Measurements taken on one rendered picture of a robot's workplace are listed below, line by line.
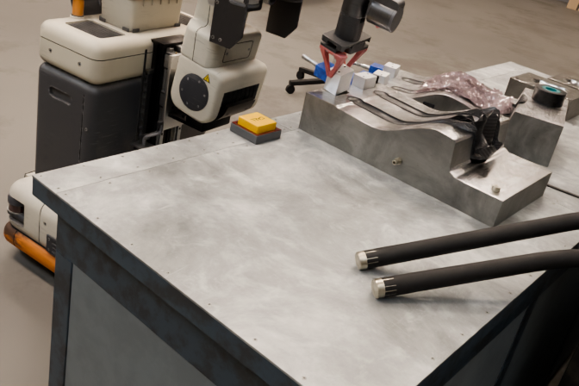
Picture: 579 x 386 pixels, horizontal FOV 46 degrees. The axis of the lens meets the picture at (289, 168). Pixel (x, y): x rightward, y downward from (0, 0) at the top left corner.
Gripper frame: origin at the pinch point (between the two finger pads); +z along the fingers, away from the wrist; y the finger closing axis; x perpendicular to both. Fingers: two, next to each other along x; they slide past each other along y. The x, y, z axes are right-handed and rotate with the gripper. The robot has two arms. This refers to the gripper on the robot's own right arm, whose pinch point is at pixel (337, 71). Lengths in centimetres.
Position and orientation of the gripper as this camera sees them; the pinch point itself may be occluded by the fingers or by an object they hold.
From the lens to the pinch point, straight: 156.8
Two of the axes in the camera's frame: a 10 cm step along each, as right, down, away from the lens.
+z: -2.0, 7.6, 6.1
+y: 6.7, -3.5, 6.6
